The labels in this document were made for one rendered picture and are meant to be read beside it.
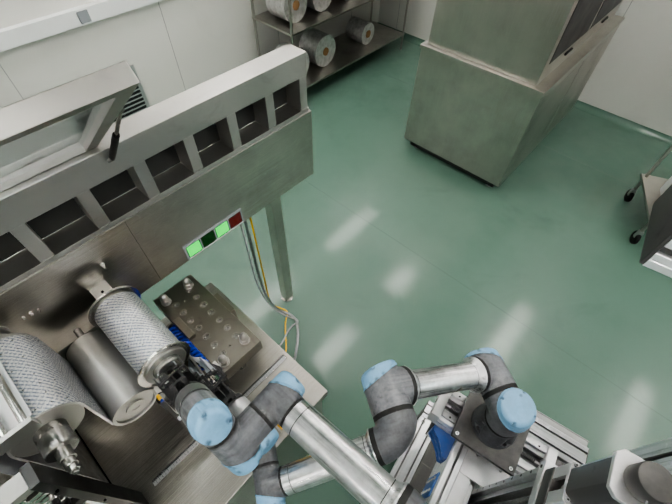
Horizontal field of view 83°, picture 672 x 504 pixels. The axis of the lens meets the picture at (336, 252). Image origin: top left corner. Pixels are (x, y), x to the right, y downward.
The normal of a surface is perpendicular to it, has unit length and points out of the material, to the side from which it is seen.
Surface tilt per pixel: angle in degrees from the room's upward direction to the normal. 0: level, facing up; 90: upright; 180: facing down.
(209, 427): 50
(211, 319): 0
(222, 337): 0
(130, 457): 0
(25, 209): 90
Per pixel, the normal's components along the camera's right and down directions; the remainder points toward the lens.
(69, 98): 0.60, 0.06
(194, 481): 0.02, -0.61
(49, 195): 0.74, 0.54
